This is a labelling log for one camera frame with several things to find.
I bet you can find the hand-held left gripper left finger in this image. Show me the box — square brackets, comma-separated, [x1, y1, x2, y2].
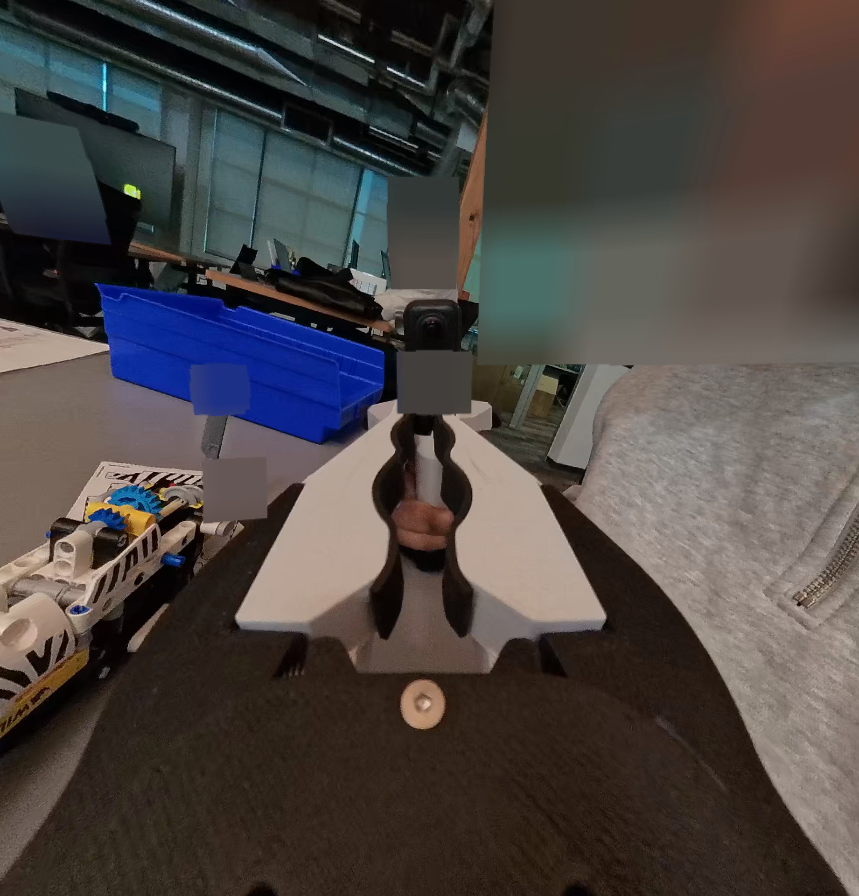
[235, 416, 404, 673]

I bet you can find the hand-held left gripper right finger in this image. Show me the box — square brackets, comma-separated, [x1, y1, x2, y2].
[435, 416, 607, 672]

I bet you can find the zebra striped lego car model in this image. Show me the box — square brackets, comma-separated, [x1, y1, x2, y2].
[0, 483, 205, 767]

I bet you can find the lego instruction booklet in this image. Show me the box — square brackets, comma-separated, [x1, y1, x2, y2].
[72, 460, 243, 561]

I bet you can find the person's right hand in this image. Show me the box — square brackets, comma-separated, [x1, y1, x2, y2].
[390, 500, 453, 559]

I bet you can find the black bag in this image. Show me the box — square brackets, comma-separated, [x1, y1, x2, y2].
[270, 256, 386, 320]

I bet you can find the blue plastic bin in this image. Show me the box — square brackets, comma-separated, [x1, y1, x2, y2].
[95, 283, 387, 444]

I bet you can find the wooden desk with clutter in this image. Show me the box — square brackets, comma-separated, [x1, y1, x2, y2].
[128, 241, 397, 337]

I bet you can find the white paper sheet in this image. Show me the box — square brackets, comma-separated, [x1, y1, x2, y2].
[0, 314, 110, 378]

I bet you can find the wooden post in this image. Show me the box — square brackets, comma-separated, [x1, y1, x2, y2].
[457, 112, 488, 303]

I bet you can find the black wall screen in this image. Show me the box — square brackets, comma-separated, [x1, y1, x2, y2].
[14, 87, 177, 233]

